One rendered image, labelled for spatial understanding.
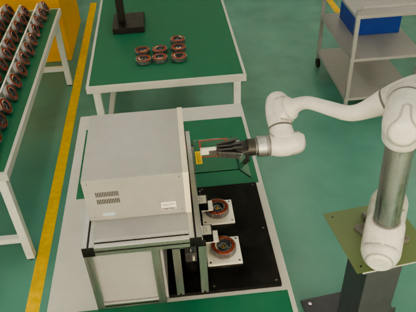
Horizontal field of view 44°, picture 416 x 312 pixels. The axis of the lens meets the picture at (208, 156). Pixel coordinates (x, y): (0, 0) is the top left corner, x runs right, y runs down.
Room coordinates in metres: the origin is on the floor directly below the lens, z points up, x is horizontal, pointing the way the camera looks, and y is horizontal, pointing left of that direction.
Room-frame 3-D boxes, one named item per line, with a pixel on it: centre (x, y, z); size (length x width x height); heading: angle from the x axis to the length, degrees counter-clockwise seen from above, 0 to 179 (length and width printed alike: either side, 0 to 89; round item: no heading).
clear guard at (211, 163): (1.84, -0.02, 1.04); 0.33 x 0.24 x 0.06; 94
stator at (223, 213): (1.76, -0.03, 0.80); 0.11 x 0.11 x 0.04
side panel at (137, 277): (1.29, 0.34, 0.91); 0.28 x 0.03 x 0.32; 94
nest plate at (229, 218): (1.76, -0.03, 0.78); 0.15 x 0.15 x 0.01; 4
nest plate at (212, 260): (1.52, -0.05, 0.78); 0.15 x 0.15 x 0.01; 4
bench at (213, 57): (4.00, 0.32, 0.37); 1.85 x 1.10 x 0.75; 4
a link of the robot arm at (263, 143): (1.74, -0.23, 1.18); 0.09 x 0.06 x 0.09; 4
